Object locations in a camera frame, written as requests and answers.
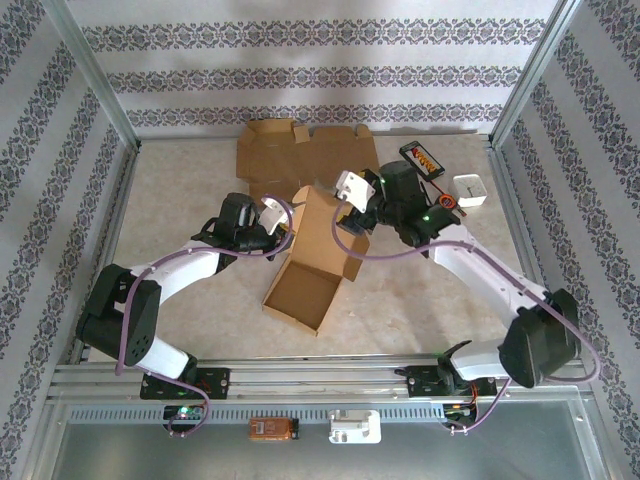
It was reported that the grey slotted cable duct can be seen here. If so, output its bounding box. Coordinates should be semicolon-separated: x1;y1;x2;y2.
67;403;446;425

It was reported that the brown cardboard mailer box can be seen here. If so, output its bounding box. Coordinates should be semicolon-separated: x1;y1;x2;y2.
234;118;380;200
262;184;372;338

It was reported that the orange flat device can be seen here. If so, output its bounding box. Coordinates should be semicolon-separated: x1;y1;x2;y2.
248;418;300;443

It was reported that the white square clock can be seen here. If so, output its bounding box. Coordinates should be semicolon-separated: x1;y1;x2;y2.
451;173;489;210

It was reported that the black tray with orange beads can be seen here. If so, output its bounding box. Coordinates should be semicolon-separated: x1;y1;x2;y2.
398;141;447;181

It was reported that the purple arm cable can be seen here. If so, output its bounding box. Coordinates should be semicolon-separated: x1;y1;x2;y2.
114;194;296;439
332;199;601;435

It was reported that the aluminium frame post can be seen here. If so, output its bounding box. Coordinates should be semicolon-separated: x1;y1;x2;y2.
489;0;591;149
42;0;144;151

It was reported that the small controller circuit board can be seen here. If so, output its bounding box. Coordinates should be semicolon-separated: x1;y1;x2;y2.
442;402;479;420
163;403;205;422

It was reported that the white plastic bracket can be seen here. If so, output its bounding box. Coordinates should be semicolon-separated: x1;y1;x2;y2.
327;408;383;445

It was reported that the aluminium mounting rail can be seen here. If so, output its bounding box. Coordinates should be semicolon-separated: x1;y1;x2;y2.
47;352;594;404

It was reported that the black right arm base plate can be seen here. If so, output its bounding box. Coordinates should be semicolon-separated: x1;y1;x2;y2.
405;364;499;400

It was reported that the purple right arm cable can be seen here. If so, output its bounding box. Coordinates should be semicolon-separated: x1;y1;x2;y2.
332;199;601;435

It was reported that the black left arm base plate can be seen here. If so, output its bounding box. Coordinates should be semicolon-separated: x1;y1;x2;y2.
139;367;232;401

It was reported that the black orange tape measure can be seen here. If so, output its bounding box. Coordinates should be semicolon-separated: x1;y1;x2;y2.
433;192;470;220

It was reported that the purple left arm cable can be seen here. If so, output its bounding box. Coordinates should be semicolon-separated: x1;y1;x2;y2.
114;194;296;439

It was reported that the grey metal base panel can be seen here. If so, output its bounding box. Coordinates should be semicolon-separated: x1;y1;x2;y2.
29;384;614;480

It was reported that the aluminium side rail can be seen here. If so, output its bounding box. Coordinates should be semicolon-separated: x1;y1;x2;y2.
484;139;571;360
67;144;144;364

